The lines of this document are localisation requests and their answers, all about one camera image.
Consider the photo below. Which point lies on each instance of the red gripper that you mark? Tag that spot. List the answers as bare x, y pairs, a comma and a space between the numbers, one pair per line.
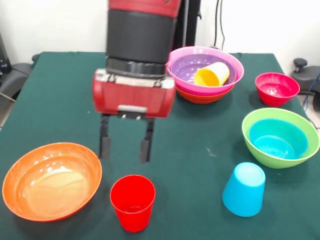
135, 100

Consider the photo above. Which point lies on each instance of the red cup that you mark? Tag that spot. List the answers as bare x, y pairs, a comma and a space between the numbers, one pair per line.
132, 202

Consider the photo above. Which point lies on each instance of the orange bowl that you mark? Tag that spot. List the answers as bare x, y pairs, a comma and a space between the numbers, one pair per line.
202, 98
51, 182

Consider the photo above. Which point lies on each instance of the purple bowl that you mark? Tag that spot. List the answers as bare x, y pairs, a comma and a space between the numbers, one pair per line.
185, 67

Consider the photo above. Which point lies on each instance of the yellow cup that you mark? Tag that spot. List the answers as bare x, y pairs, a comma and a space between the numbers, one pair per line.
212, 75

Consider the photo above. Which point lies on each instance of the large pink bowl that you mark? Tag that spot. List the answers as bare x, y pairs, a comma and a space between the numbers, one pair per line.
225, 55

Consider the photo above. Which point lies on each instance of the blue bowl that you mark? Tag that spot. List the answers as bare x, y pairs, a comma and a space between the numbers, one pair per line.
277, 140

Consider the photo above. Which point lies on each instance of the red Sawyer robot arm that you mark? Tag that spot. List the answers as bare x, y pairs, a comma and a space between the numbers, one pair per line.
140, 35

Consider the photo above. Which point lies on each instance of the dark green tablecloth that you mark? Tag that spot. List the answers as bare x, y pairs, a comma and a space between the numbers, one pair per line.
195, 155

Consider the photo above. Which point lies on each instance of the green bowl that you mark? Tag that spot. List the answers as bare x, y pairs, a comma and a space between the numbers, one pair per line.
250, 150

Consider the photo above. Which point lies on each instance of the light blue cup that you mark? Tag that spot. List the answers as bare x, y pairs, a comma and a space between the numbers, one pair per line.
243, 190

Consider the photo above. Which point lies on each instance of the black caster leg with knob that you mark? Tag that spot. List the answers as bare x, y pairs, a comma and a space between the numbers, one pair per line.
306, 75
15, 75

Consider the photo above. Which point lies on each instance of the small crimson bowl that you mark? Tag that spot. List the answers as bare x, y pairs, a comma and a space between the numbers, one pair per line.
277, 90

